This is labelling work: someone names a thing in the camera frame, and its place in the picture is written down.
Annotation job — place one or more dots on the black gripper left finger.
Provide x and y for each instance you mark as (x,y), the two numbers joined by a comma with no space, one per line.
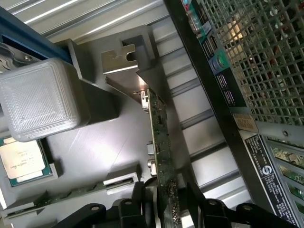
(139,209)

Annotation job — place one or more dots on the grey metal PC case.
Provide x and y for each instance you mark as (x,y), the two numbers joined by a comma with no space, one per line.
(273,130)

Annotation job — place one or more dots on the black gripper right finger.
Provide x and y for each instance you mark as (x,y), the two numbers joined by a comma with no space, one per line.
(213,213)

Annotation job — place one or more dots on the grey parts rack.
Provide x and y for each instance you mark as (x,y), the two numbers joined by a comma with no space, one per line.
(99,142)

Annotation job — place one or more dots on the CPU chip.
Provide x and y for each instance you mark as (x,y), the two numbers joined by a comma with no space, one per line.
(21,161)

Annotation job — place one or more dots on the green RAM stick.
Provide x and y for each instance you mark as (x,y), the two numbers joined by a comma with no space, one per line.
(78,192)

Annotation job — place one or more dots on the blue disk carrier rail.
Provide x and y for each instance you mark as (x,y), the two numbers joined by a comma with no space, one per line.
(23,31)

